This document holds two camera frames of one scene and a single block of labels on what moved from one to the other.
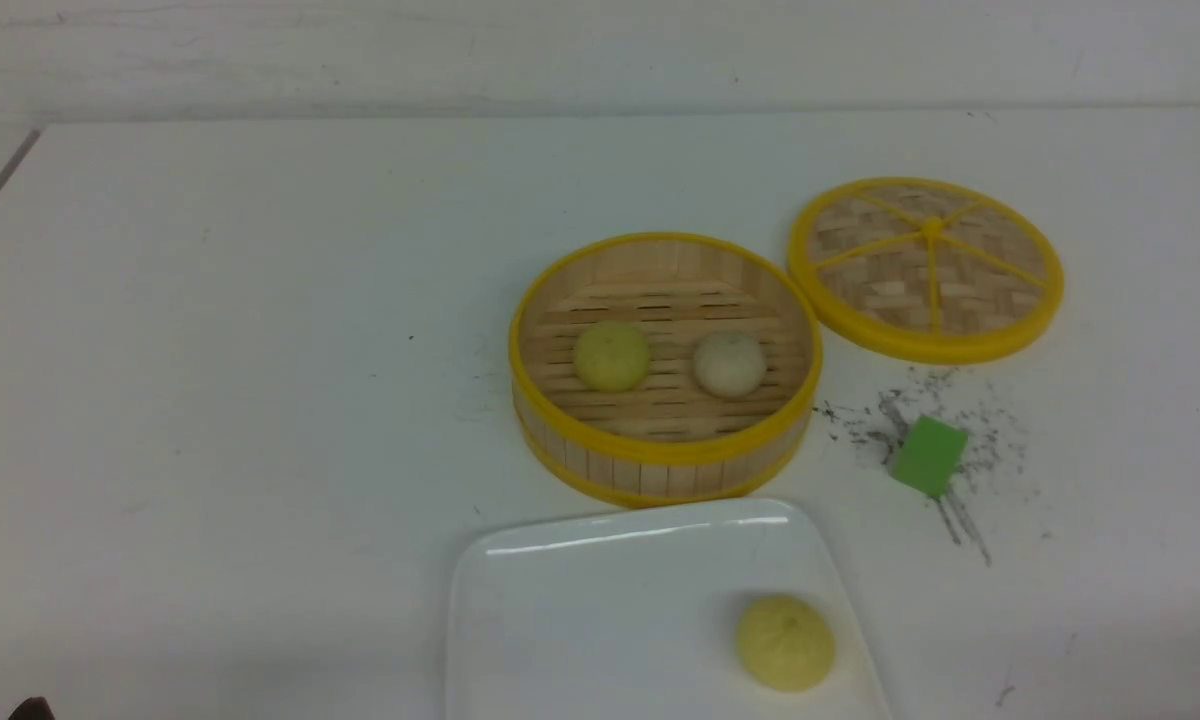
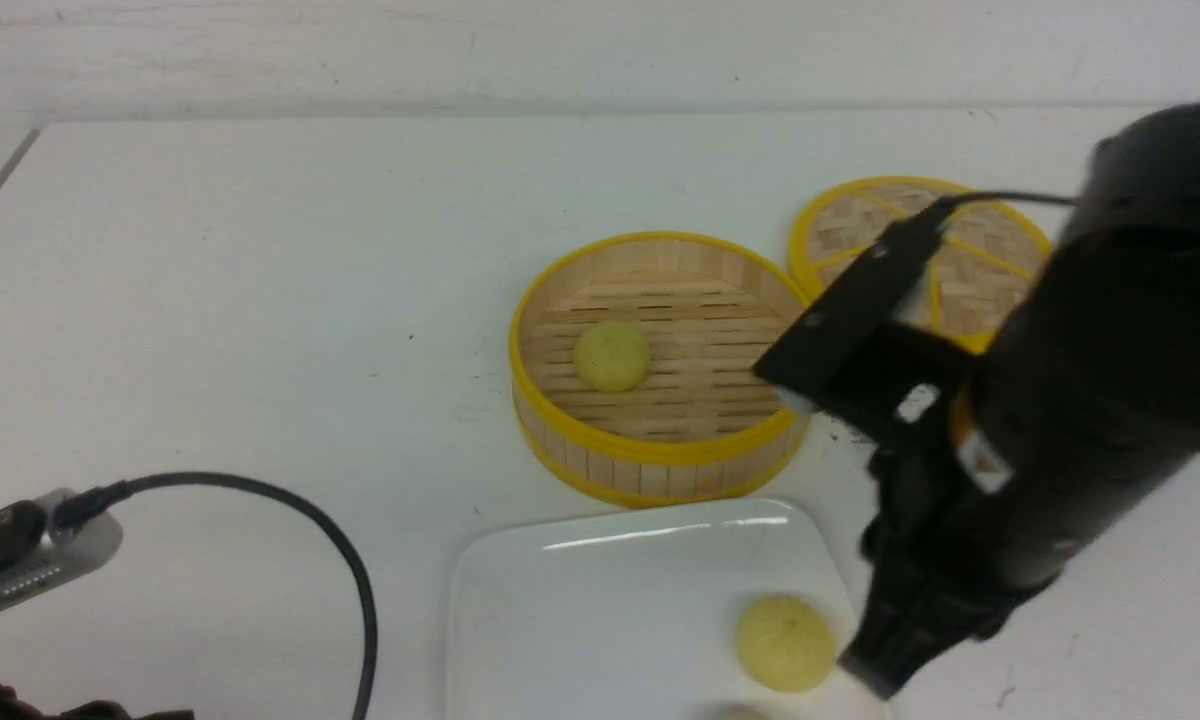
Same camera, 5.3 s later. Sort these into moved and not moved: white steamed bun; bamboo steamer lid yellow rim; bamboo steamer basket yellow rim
Moved: white steamed bun
Not moved: bamboo steamer basket yellow rim; bamboo steamer lid yellow rim
